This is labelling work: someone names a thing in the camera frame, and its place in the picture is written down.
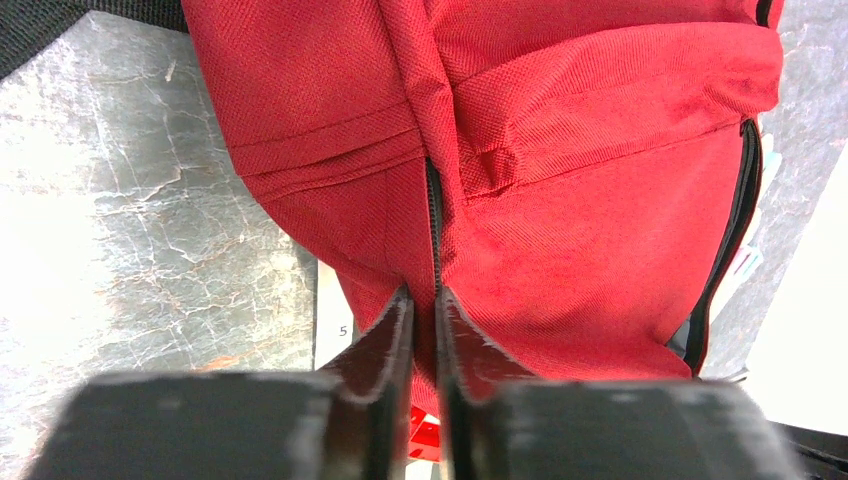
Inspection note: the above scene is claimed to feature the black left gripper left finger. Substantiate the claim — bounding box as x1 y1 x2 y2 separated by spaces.
320 286 415 479

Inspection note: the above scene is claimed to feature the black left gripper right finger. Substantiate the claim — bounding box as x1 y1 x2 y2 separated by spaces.
435 286 537 479

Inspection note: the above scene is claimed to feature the red backpack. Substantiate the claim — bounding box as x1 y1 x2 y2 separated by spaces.
0 0 786 419

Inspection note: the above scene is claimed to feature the black white chessboard mat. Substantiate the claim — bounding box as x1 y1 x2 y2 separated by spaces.
314 261 356 370

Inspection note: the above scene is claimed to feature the red toy block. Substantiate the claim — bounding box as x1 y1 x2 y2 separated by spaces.
408 406 441 463

